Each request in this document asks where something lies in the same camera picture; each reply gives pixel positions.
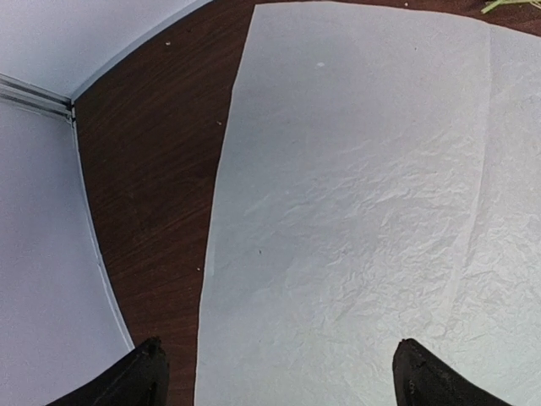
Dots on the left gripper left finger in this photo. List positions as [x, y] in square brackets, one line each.
[139, 378]

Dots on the yellow fake flower bunch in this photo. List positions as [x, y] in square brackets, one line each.
[490, 6]

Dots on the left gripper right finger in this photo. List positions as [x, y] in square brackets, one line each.
[422, 379]

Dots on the left aluminium frame post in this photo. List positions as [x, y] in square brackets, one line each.
[36, 99]

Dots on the white wrapping paper sheet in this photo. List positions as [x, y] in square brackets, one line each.
[379, 179]

